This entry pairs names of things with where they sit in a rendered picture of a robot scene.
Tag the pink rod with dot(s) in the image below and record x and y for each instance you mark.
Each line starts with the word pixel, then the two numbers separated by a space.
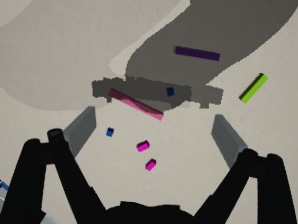
pixel 135 104

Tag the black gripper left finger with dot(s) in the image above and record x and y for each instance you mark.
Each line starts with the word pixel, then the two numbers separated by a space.
pixel 23 201

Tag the small blue cube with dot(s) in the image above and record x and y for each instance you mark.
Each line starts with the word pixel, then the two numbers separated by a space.
pixel 109 132
pixel 170 91

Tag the magenta block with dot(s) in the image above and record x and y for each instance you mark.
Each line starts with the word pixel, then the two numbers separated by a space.
pixel 143 146
pixel 150 164

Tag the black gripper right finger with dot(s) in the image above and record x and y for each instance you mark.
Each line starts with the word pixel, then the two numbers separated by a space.
pixel 275 203

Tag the lime green rod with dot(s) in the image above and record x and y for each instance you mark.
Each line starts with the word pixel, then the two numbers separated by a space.
pixel 253 88

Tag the purple rod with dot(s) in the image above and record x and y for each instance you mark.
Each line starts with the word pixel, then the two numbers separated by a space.
pixel 197 53

